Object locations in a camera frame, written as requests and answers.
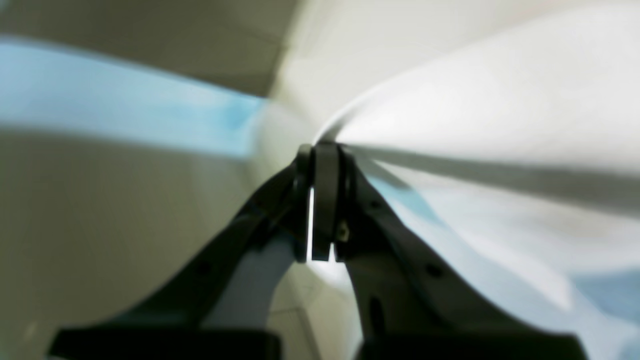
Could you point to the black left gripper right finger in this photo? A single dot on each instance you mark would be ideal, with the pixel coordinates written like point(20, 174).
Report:
point(412, 304)

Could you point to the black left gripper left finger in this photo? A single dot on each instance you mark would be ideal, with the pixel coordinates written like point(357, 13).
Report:
point(216, 306)

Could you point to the white printed t-shirt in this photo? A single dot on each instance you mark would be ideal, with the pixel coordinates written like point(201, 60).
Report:
point(505, 133)

